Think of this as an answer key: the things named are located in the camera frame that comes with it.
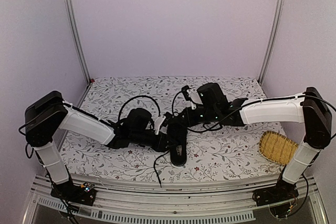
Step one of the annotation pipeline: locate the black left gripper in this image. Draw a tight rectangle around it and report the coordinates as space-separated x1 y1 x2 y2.
131 131 179 153

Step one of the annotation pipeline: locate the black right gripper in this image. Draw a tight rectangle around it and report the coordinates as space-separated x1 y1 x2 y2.
177 106 219 127

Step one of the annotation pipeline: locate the black shoelace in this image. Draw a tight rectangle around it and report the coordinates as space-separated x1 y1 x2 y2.
153 150 171 188

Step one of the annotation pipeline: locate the black canvas sneaker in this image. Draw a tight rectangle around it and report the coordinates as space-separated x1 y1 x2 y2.
167 119 187 167

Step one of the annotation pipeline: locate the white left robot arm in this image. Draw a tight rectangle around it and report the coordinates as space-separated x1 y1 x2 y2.
19 91 169 200

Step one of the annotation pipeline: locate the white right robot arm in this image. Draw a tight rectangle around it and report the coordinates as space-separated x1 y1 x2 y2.
181 82 335 201

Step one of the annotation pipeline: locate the floral patterned table mat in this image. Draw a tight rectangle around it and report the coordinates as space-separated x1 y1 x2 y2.
59 76 289 184

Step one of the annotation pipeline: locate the woven bamboo tray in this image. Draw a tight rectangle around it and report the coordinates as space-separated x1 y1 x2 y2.
258 131 299 165

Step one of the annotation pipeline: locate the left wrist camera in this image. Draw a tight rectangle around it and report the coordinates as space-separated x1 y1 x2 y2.
154 115 167 135

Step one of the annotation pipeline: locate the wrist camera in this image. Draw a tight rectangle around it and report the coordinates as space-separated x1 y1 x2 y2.
181 86 203 110
154 115 167 135

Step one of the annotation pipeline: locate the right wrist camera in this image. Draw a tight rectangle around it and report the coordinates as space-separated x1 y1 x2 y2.
181 86 203 110

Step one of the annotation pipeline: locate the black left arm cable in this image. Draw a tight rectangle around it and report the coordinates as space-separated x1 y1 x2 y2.
117 94 162 125

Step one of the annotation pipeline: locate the aluminium front rail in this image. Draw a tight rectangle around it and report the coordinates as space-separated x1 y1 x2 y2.
22 174 329 224

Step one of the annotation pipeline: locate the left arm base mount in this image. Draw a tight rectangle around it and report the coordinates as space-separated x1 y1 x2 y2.
50 180 97 206

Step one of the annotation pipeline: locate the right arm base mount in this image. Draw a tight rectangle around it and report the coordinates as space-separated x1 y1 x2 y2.
252 174 299 206

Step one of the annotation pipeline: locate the left aluminium frame post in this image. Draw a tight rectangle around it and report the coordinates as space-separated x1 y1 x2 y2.
64 0 91 84

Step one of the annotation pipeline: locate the aluminium frame post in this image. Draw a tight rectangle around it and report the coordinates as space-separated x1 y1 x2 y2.
258 0 285 86
64 0 91 84

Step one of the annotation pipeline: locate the right aluminium frame post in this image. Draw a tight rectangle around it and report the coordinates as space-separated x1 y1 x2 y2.
258 0 285 86

